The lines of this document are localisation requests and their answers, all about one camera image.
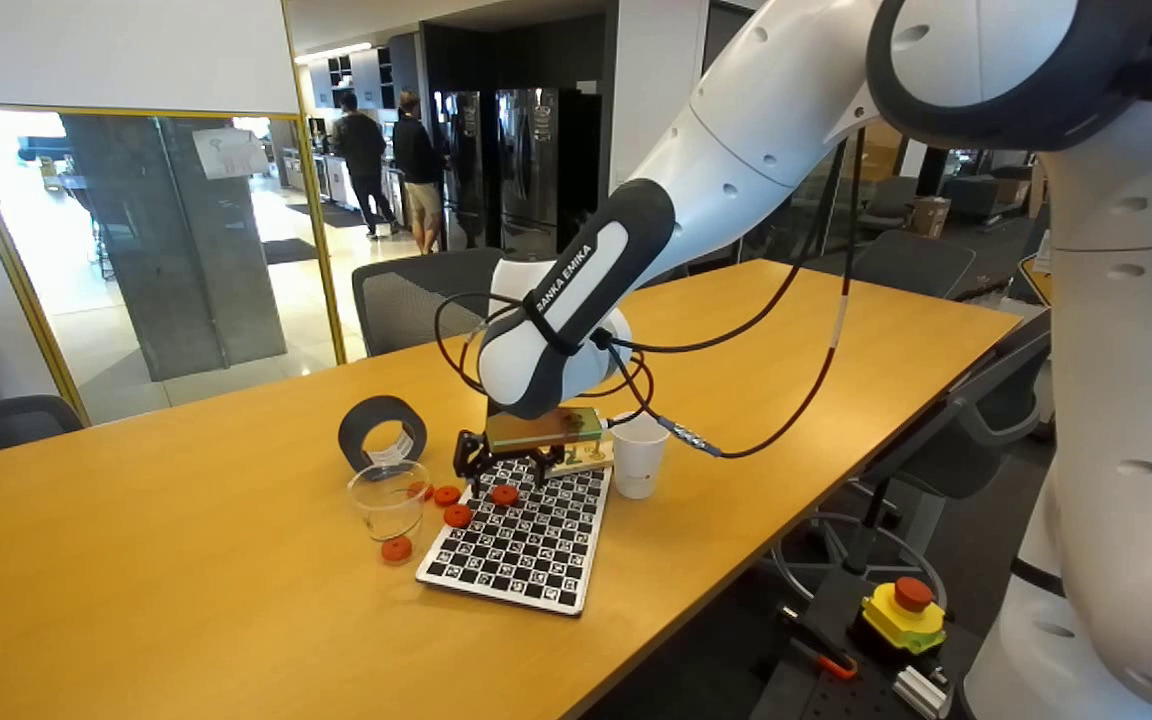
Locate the red emergency stop button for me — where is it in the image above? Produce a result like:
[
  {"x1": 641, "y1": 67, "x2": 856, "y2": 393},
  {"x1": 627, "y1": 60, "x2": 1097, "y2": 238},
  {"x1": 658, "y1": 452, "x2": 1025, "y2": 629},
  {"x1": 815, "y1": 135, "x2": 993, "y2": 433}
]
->
[{"x1": 860, "y1": 577, "x2": 945, "y2": 657}]

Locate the person in dark clothes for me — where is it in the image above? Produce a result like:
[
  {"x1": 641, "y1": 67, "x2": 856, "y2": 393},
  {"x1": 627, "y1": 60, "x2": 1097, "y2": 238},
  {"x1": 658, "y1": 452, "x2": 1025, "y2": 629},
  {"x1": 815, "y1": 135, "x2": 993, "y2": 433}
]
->
[{"x1": 332, "y1": 92, "x2": 392, "y2": 230}]

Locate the checkered calibration board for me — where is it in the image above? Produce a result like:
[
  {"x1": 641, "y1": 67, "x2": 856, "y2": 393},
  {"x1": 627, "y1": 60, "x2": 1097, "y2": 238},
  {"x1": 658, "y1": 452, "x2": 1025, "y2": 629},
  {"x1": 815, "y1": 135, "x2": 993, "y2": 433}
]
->
[{"x1": 417, "y1": 462, "x2": 607, "y2": 616}]

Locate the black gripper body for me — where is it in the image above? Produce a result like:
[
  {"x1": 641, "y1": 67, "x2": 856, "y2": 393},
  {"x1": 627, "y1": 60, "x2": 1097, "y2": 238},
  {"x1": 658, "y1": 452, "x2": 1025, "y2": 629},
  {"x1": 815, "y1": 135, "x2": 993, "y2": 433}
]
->
[{"x1": 452, "y1": 409, "x2": 607, "y2": 482}]

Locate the grey office chair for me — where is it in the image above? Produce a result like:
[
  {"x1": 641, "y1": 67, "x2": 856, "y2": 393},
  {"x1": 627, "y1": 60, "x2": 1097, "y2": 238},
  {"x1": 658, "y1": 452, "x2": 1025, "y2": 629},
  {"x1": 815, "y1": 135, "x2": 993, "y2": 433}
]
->
[{"x1": 353, "y1": 248, "x2": 499, "y2": 358}]

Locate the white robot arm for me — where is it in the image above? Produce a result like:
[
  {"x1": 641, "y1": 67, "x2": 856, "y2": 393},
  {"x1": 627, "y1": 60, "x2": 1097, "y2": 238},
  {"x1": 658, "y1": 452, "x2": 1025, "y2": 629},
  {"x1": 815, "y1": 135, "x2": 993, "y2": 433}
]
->
[{"x1": 482, "y1": 0, "x2": 1152, "y2": 720}]

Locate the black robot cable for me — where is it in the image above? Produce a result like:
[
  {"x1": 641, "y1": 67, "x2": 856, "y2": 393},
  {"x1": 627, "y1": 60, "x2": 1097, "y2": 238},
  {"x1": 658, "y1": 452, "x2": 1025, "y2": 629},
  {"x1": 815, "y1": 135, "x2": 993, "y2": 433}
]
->
[{"x1": 432, "y1": 126, "x2": 874, "y2": 465}]

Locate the white paper cup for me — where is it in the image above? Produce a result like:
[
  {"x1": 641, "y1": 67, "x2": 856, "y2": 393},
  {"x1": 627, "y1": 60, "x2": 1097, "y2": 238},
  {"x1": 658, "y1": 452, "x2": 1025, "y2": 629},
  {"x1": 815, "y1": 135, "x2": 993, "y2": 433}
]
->
[{"x1": 613, "y1": 415, "x2": 668, "y2": 499}]

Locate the orange disc block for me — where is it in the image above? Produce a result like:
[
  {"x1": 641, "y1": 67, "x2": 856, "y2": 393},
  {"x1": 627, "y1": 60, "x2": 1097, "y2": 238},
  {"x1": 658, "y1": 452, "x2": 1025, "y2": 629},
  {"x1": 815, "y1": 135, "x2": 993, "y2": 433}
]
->
[
  {"x1": 444, "y1": 503, "x2": 474, "y2": 527},
  {"x1": 382, "y1": 535, "x2": 417, "y2": 564},
  {"x1": 488, "y1": 483, "x2": 524, "y2": 513},
  {"x1": 432, "y1": 483, "x2": 464, "y2": 510}
]

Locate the black tape roll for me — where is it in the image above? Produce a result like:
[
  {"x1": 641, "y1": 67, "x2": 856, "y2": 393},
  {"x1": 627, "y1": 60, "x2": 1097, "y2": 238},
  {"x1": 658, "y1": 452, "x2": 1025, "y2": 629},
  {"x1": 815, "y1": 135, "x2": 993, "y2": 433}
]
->
[{"x1": 335, "y1": 397, "x2": 429, "y2": 472}]

